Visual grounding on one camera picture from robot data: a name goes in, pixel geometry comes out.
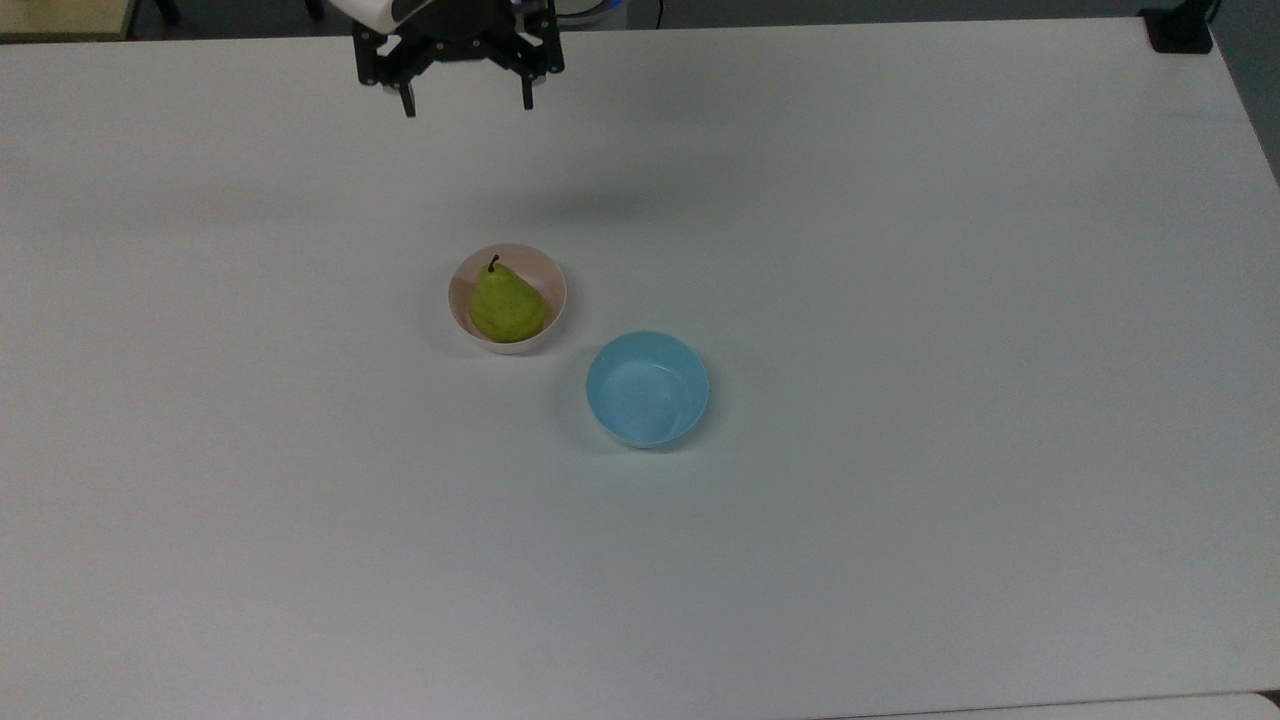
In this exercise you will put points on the pink plastic bowl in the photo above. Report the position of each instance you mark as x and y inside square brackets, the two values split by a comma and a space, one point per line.
[556, 285]

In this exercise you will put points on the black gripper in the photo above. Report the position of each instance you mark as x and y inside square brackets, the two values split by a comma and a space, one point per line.
[455, 40]

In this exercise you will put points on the beige furniture top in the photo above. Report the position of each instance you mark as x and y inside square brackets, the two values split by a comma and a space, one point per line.
[60, 15]

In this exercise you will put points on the blue plastic bowl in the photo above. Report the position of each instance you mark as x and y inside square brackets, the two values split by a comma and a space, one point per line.
[647, 390]

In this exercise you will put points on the black clamped camera pole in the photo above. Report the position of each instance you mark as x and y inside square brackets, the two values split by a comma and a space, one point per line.
[1178, 30]

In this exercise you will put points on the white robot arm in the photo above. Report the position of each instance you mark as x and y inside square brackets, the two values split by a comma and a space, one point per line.
[372, 8]

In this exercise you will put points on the green pear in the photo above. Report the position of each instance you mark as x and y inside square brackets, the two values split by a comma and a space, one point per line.
[507, 305]

